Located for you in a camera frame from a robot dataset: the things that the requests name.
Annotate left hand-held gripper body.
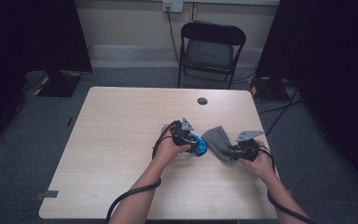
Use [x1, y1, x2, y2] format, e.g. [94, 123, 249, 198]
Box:
[169, 117, 197, 147]

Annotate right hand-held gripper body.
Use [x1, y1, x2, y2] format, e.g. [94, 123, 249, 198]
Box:
[232, 130, 266, 162]

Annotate grey knitted sock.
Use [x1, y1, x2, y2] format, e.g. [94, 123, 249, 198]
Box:
[200, 125, 239, 165]

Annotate black and blue toy car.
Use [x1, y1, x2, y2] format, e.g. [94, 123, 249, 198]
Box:
[185, 133, 209, 158]

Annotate person's left hand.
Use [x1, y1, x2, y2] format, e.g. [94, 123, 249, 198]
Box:
[153, 123, 192, 162]

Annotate person's right hand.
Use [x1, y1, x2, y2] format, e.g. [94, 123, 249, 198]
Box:
[238, 139, 278, 185]

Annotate black box with yellow tape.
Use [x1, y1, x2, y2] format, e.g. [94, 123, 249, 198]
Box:
[248, 76, 290, 102]

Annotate black folding chair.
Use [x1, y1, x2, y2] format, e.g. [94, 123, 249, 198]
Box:
[176, 20, 247, 91]

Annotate tall dark curtain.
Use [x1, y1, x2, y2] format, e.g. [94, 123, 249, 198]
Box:
[255, 0, 358, 197]

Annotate black stand base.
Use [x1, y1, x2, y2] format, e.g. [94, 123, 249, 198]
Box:
[36, 69, 83, 98]

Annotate grey tape strip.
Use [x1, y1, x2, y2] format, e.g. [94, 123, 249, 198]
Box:
[34, 189, 60, 200]

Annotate wide dark curtain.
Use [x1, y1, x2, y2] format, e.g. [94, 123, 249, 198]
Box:
[0, 0, 93, 157]

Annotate black floor cables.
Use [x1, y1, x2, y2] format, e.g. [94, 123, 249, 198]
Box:
[257, 87, 304, 138]

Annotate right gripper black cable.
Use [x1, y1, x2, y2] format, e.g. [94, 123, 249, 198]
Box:
[259, 144, 318, 224]

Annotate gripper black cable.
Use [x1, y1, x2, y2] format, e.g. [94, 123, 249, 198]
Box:
[259, 144, 318, 224]
[105, 120, 181, 224]

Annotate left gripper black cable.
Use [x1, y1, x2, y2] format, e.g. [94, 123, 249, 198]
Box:
[105, 120, 181, 224]

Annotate black wall socket cable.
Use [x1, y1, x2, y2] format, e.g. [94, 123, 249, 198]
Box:
[166, 7, 181, 63]

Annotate white wall socket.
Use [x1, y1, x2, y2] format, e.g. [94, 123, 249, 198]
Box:
[162, 0, 185, 13]

